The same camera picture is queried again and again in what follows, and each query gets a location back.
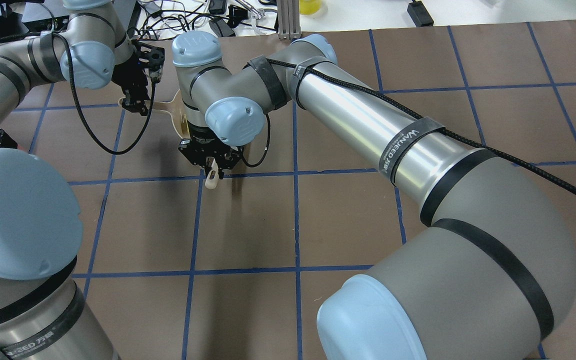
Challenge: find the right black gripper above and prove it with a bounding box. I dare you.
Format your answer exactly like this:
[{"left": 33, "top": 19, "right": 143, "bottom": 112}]
[{"left": 178, "top": 127, "right": 242, "bottom": 180}]

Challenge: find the beige plastic dustpan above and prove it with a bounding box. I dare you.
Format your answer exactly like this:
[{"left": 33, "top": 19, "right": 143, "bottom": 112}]
[{"left": 132, "top": 90, "right": 191, "bottom": 146}]

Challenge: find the black power adapter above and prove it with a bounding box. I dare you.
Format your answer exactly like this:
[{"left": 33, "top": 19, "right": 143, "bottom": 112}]
[{"left": 406, "top": 0, "right": 434, "bottom": 28}]

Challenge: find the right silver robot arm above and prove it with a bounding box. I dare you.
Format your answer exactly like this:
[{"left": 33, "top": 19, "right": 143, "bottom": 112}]
[{"left": 172, "top": 30, "right": 576, "bottom": 360}]

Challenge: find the beige hand brush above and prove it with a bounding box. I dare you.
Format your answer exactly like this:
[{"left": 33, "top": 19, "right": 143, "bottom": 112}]
[{"left": 205, "top": 159, "right": 220, "bottom": 190}]

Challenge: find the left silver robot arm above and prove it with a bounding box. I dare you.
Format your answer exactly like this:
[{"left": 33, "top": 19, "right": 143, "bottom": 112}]
[{"left": 0, "top": 0, "right": 163, "bottom": 360}]

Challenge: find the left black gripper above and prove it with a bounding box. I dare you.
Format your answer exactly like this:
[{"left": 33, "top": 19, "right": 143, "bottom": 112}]
[{"left": 112, "top": 39, "right": 165, "bottom": 117}]

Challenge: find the aluminium frame post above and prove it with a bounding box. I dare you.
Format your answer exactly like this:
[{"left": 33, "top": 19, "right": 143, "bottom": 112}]
[{"left": 276, "top": 0, "right": 302, "bottom": 41}]

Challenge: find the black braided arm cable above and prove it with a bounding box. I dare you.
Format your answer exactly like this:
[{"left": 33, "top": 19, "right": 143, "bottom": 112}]
[{"left": 50, "top": 31, "right": 157, "bottom": 156}]

